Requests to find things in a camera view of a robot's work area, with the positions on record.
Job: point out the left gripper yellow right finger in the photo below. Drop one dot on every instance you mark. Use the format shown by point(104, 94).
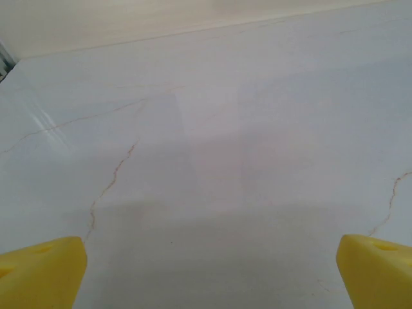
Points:
point(376, 277)

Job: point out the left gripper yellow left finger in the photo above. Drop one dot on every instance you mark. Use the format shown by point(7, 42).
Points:
point(38, 277)

